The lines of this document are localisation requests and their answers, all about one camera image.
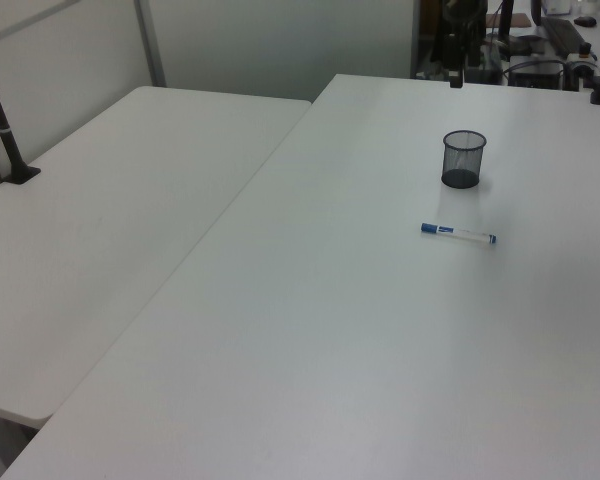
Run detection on black camera pole with tie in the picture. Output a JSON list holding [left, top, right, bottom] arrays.
[[0, 43, 42, 185]]

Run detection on brown desk pad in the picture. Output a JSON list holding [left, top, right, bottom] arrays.
[[484, 13, 529, 27]]

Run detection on blue white marker pen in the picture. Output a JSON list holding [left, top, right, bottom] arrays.
[[419, 222, 499, 247]]

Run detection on black mesh pen cup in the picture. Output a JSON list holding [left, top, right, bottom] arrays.
[[440, 129, 488, 190]]

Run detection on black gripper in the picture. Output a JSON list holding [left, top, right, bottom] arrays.
[[442, 0, 484, 89]]

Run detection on black keyboard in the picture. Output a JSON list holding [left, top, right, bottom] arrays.
[[543, 17, 587, 54]]

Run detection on white side table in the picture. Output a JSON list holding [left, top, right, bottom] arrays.
[[0, 85, 314, 431]]

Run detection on dark electronics box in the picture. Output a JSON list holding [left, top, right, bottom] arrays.
[[508, 53, 567, 91]]

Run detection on grey partition frame post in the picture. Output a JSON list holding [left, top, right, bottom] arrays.
[[133, 0, 167, 89]]

